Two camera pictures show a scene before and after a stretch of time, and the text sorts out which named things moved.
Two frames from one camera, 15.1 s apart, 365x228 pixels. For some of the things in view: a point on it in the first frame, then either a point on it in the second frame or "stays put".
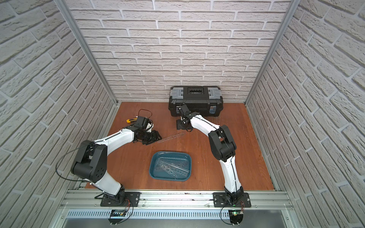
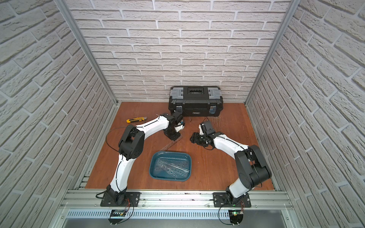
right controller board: (235, 216) stays put
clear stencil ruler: (171, 169) stays put
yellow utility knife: (131, 120) stays put
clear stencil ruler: (184, 164) to (161, 165)
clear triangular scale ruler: (174, 165) stays put
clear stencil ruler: (176, 172) stays put
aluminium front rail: (80, 199) stays put
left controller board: (117, 213) stays put
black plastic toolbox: (206, 100) stays put
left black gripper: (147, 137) to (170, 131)
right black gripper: (178, 125) to (195, 136)
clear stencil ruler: (171, 137) to (165, 148)
